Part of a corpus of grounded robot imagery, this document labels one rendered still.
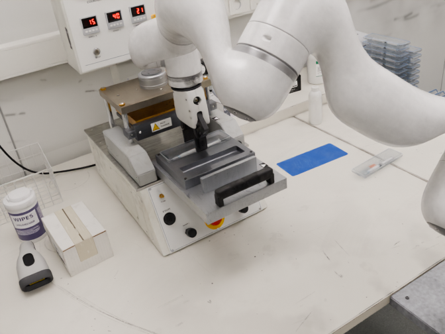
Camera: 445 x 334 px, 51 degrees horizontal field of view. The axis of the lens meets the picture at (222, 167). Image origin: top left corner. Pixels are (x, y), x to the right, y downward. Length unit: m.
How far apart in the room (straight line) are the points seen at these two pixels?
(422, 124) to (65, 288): 0.92
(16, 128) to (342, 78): 1.31
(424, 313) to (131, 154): 0.78
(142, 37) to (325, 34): 0.44
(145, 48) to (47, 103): 0.84
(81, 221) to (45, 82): 0.61
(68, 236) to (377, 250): 0.79
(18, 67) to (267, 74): 1.15
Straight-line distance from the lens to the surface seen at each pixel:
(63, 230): 1.32
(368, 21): 2.54
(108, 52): 1.43
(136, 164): 1.22
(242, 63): 0.65
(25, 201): 1.40
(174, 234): 1.26
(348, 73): 0.69
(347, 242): 1.26
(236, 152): 1.20
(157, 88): 1.32
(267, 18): 0.67
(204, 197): 1.06
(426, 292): 1.17
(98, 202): 1.55
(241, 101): 0.65
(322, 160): 1.60
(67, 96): 1.79
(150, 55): 0.99
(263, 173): 1.06
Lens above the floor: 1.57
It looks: 31 degrees down
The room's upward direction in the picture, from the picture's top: 7 degrees counter-clockwise
